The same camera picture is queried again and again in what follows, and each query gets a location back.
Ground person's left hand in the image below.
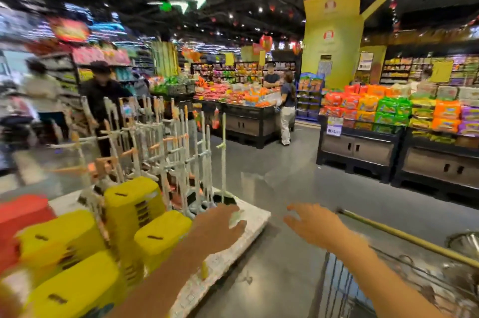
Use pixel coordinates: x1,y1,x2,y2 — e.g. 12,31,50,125
188,203,247,255

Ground person's right hand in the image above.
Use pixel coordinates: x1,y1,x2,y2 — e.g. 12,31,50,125
283,203,357,252

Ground person's right forearm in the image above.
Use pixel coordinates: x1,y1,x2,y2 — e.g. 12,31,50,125
336,236,451,318

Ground person's left forearm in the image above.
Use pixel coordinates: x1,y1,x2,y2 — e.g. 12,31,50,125
108,238,211,318

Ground white display platform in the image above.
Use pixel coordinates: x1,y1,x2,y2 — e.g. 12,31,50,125
48,187,271,318

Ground yellow plastic stool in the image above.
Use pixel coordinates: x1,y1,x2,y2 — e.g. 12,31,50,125
16,210,106,283
134,210,193,274
24,251,126,318

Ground white price sign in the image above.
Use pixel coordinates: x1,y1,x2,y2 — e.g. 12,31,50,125
326,116,344,137

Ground long dark display table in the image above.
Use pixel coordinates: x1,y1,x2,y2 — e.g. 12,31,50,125
194,98,296,150

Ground tall stack of yellow stools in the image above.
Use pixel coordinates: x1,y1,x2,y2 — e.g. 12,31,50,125
104,177,167,286

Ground group of white orange mops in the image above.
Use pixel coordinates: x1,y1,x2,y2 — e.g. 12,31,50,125
49,94,230,218

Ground metal shopping cart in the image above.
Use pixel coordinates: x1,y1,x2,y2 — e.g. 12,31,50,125
310,209,479,318

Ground blue shelf rack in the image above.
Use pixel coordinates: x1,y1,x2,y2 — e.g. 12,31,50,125
296,72,325,122

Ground pile of red packaged goods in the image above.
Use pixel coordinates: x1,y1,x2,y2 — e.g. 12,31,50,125
194,81,282,108

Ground pile of red green snack packets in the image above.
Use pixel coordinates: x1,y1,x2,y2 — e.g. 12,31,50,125
319,84,413,136

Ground pile of green packaged goods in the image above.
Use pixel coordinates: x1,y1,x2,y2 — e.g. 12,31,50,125
149,74,196,96

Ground steel bowl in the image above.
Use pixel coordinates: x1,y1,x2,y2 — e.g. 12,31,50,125
445,232,479,259

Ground yellow pillar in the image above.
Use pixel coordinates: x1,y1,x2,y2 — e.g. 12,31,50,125
300,0,388,91

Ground pile of orange purple snack packets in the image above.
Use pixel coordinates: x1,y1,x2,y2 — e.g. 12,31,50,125
409,81,479,145

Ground yellow hanging sign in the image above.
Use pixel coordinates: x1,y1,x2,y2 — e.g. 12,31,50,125
428,60,454,84

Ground red plastic stool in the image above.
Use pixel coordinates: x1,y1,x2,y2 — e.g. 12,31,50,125
0,194,57,275

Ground store shelf of pink packets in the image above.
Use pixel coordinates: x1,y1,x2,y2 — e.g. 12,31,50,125
40,46,132,106

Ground black stroller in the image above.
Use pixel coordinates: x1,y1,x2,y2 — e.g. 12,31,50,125
0,115,35,173

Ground red oval sign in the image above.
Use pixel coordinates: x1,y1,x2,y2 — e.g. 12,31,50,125
50,18,91,43

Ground wall shelves of goods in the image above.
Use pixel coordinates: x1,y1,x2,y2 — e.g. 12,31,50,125
379,54,479,87

